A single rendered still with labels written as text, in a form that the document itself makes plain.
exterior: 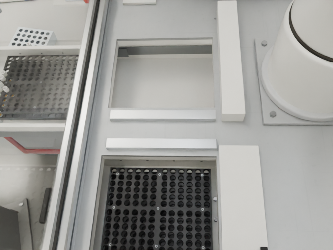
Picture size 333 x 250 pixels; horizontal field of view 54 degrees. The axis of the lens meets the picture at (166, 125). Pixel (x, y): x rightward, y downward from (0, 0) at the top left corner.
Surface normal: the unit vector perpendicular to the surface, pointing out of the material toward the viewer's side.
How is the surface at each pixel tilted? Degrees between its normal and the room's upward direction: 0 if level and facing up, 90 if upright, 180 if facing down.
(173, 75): 0
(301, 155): 0
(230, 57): 0
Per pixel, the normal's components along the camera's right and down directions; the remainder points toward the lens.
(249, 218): -0.07, -0.44
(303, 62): -0.77, 0.60
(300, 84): -0.61, 0.73
